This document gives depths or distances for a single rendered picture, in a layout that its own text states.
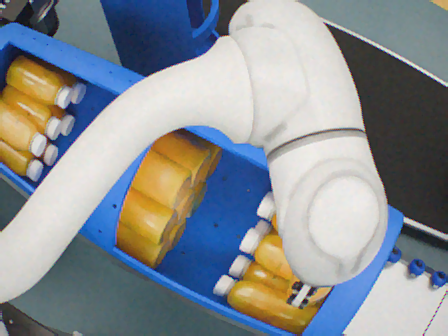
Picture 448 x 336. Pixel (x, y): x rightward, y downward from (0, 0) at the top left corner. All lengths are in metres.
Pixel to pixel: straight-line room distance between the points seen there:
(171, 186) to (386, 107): 1.24
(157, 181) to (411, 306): 0.58
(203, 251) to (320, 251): 0.83
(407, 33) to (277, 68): 2.03
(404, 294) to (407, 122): 1.00
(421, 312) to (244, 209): 0.46
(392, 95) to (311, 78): 1.73
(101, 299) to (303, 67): 1.83
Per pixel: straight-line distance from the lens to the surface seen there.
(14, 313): 1.50
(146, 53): 2.04
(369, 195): 0.72
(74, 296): 2.56
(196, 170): 1.40
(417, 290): 1.59
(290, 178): 0.77
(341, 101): 0.79
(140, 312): 2.51
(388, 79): 2.52
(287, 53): 0.78
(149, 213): 1.38
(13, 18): 1.76
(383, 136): 2.46
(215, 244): 1.54
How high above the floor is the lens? 2.48
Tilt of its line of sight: 75 degrees down
